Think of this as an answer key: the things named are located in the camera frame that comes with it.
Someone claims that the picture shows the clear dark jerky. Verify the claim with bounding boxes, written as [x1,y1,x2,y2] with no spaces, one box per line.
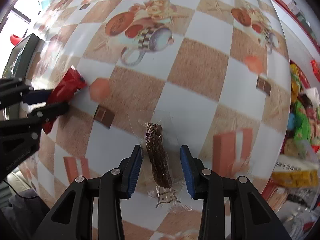
[128,110,192,213]

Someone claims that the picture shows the red snack packet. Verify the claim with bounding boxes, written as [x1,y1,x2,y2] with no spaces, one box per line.
[42,67,87,134]

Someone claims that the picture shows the patterned checkered tablecloth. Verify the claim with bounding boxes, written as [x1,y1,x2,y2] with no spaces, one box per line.
[19,0,292,240]

